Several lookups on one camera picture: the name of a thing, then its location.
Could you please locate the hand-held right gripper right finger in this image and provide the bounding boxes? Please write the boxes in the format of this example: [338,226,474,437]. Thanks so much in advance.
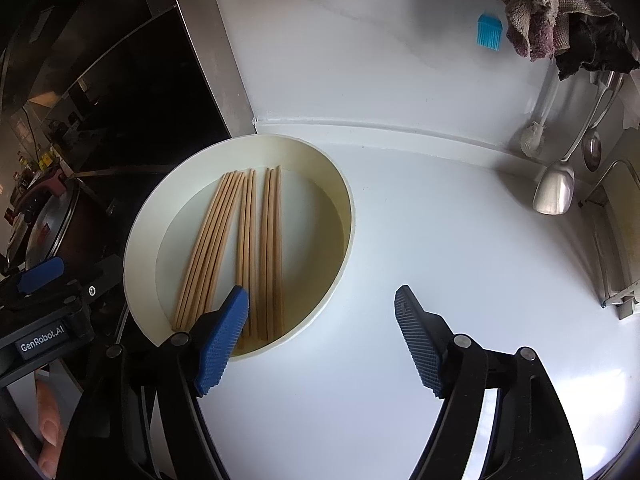
[394,285,583,480]

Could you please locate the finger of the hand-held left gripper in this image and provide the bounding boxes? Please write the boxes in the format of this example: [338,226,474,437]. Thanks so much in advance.
[0,256,85,311]
[75,254,125,307]

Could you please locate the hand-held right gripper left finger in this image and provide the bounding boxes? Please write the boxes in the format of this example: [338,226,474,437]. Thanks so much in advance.
[57,285,251,480]

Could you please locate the pile of wooden chopsticks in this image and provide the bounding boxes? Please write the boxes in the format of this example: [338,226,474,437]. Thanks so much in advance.
[171,170,248,333]

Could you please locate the single wooden chopstick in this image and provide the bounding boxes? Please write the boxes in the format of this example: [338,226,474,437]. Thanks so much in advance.
[248,170,262,343]
[235,170,252,293]

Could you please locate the white round basin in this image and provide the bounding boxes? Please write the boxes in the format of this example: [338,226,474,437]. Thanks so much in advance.
[122,132,357,361]

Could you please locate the person's left hand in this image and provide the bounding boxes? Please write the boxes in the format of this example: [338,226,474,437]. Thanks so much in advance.
[35,374,65,477]

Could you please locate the dark cooking pot with lid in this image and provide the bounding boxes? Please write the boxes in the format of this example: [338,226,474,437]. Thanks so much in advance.
[5,175,121,281]

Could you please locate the row of condiment bottles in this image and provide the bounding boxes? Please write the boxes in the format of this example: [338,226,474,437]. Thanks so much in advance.
[12,147,68,186]

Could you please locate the metal spatula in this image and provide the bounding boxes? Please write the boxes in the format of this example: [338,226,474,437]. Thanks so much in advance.
[531,72,621,216]

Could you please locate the white dish brush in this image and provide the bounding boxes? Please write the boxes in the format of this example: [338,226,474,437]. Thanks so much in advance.
[519,75,561,156]

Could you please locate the metal ladle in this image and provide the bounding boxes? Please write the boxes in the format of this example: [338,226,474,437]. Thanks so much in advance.
[581,75,626,172]

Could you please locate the blue silicone brush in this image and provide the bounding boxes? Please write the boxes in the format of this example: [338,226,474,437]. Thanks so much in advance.
[476,12,503,52]

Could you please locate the dark hanging cloth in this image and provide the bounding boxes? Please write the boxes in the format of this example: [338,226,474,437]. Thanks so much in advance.
[555,15,640,81]

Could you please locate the beige hanging towel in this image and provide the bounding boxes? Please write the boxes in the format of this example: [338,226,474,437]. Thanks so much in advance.
[487,0,616,61]

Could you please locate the metal wire rack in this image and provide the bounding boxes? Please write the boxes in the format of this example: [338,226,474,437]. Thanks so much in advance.
[582,160,640,321]

